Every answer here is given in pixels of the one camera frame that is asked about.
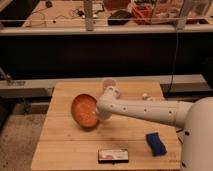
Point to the black object on bench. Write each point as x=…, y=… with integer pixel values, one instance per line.
x=119, y=17

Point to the blue sponge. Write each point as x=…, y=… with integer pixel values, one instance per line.
x=157, y=146

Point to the orange ceramic bowl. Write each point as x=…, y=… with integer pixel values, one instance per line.
x=83, y=110

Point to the metal clamp at left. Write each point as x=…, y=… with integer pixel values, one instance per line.
x=9, y=80

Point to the grey vertical post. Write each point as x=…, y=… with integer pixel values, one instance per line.
x=88, y=15

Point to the grey right post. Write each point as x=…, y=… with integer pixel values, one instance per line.
x=182, y=19

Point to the white squeeze bottle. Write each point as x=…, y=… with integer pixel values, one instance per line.
x=146, y=97

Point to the orange crate on bench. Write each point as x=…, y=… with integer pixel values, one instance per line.
x=141, y=15

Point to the translucent plastic cup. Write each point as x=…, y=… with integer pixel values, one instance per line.
x=108, y=82

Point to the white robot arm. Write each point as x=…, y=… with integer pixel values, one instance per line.
x=196, y=120

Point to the black rectangular box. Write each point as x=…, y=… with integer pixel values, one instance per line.
x=113, y=156

